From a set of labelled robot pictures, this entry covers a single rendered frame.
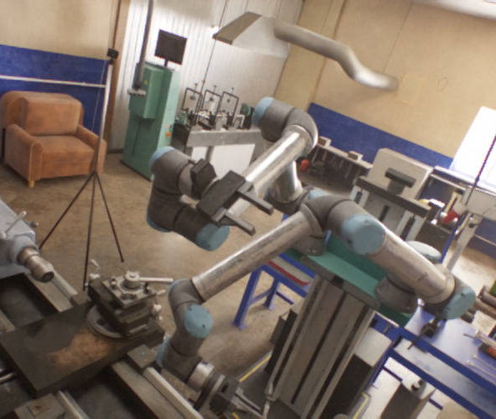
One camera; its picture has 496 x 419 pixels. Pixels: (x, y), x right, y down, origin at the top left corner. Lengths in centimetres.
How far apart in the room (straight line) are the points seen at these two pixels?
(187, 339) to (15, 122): 441
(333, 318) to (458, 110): 612
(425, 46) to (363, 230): 712
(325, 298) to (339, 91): 671
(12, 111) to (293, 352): 407
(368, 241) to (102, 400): 129
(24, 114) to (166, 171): 430
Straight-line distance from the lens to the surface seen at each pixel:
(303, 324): 234
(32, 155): 495
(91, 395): 197
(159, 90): 557
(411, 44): 829
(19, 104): 531
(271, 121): 145
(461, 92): 799
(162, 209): 110
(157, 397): 185
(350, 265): 204
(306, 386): 259
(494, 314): 419
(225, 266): 130
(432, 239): 658
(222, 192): 98
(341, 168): 538
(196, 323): 120
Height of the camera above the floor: 224
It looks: 24 degrees down
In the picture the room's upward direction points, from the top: 18 degrees clockwise
